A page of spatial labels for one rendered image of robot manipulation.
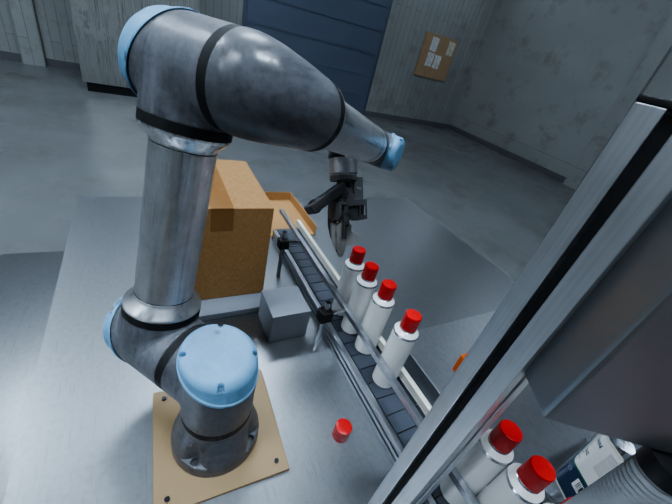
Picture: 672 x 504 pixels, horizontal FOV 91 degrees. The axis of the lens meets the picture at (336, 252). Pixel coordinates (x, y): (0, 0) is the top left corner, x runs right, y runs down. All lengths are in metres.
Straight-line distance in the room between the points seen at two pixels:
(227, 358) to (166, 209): 0.23
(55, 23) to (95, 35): 1.55
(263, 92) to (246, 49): 0.04
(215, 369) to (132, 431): 0.27
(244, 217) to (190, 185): 0.34
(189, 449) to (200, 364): 0.18
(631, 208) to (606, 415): 0.15
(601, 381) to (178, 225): 0.47
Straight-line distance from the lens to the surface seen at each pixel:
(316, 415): 0.77
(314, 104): 0.40
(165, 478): 0.71
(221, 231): 0.81
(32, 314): 1.01
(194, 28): 0.44
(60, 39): 7.98
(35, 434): 0.81
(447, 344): 0.96
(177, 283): 0.55
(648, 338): 0.28
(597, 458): 0.75
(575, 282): 0.29
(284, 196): 1.52
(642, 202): 0.27
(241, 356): 0.54
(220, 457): 0.66
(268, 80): 0.38
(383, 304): 0.72
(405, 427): 0.76
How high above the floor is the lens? 1.49
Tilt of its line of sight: 32 degrees down
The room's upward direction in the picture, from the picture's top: 15 degrees clockwise
